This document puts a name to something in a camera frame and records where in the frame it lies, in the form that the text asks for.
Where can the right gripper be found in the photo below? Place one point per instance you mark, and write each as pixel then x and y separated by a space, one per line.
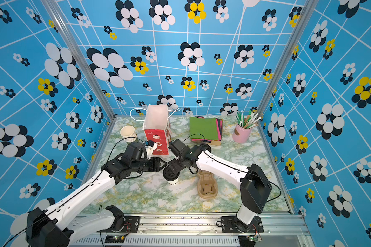
pixel 173 164

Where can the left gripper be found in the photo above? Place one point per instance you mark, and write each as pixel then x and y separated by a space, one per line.
pixel 155 162

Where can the white paper cup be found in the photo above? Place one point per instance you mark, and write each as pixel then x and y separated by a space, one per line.
pixel 173 182

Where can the red white paper bag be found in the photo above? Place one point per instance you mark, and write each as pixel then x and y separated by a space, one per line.
pixel 157 128

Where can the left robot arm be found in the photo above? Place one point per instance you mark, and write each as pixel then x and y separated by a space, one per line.
pixel 57 226

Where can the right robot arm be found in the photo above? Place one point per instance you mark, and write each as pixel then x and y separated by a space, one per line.
pixel 252 182

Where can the black cup lid stack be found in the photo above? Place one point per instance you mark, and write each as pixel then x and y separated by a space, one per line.
pixel 206 147

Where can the brown pulp cup carrier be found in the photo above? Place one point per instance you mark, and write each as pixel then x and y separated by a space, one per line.
pixel 207 187

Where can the colourful napkin stack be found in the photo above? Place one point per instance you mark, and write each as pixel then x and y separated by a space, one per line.
pixel 207 130

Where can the green paper cup stack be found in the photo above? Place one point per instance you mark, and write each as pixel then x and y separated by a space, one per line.
pixel 128 134

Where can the pink straw holder cup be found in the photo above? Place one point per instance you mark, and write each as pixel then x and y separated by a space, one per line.
pixel 240 134

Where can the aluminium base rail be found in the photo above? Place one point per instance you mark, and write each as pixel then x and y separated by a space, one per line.
pixel 205 230

